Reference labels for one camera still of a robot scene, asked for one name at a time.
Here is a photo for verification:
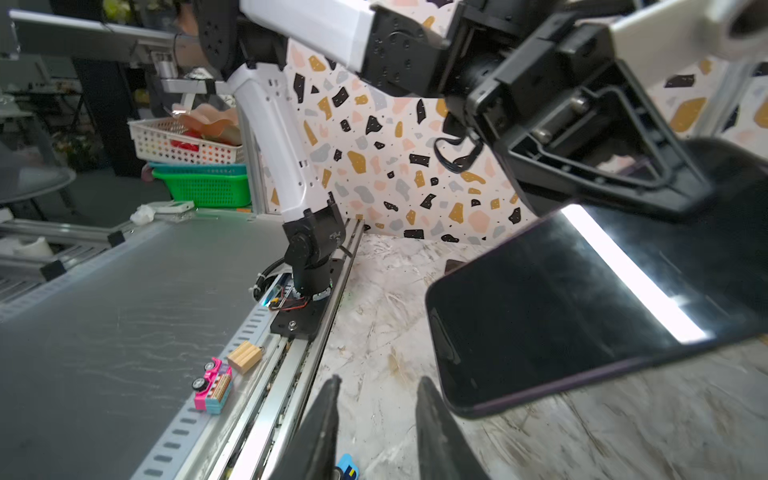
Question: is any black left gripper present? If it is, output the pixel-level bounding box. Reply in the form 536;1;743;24
446;12;714;219

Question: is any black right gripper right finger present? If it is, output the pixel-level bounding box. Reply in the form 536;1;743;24
415;377;489;480

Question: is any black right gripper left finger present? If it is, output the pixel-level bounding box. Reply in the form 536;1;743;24
270;375;342;480

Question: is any large black phone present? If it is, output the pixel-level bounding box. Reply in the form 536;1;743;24
425;139;767;418

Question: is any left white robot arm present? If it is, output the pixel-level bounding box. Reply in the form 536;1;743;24
192;1;713;299

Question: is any blue toy car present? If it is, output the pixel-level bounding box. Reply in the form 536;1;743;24
332;454;360;480

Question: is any small wooden block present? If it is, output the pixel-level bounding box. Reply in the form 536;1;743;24
227;341;263;374

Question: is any pink toy car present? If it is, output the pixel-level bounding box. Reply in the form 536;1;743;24
192;357;234;415

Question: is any green plastic basket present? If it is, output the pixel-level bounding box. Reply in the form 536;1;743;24
149;163;251;209

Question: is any white plastic basket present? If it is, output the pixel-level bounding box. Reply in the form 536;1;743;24
127;118;244;165

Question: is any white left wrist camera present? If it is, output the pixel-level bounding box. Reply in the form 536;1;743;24
609;0;767;86

